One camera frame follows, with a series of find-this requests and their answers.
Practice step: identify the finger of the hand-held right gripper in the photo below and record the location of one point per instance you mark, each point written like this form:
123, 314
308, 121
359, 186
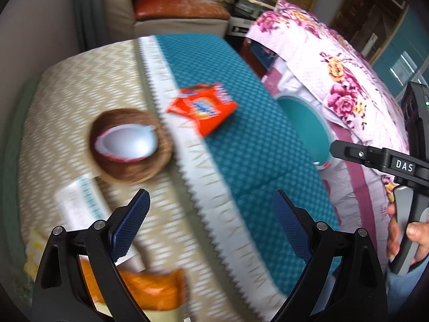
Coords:
360, 156

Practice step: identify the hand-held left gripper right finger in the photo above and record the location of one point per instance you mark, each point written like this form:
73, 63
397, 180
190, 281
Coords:
291, 228

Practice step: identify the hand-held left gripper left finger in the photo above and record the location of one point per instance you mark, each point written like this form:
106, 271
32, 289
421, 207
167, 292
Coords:
129, 228

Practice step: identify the white blue-print packet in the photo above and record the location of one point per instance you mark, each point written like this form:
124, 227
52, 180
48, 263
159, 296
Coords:
80, 201

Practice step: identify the gold orange snack bag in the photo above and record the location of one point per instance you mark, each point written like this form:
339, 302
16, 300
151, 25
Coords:
150, 290

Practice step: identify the blue teal plastic bin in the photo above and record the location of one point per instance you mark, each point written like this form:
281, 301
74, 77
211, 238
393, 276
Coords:
301, 120

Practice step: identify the yellow packet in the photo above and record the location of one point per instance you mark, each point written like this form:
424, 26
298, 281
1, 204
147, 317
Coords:
33, 258

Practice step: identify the orange snack packet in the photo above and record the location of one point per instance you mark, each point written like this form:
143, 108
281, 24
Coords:
201, 110

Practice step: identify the person's right hand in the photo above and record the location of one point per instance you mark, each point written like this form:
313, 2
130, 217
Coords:
419, 234

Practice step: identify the white pink quilt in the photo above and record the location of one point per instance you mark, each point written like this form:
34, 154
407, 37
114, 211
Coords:
362, 187

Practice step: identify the teal patterned table cloth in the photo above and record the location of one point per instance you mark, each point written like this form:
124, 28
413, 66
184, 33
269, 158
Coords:
251, 161

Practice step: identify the floral bed sheet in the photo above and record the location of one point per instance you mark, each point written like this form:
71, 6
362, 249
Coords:
335, 73

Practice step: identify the person's blue jeans leg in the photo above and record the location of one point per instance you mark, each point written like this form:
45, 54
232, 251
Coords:
405, 291

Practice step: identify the dark wooden cabinet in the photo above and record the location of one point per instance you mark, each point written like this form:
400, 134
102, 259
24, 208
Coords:
362, 13

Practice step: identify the dark electronic box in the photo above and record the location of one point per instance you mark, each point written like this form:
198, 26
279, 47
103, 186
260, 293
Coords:
248, 5

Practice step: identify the grey blue curtain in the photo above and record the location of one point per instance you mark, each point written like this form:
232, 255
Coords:
88, 6

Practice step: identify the orange seat cushion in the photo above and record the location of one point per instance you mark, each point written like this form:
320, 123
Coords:
181, 6

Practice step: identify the cream leather sofa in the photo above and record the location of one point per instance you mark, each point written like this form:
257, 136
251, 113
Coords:
117, 0

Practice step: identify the wooden bed frame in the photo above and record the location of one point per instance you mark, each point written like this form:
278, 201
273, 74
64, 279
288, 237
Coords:
249, 57

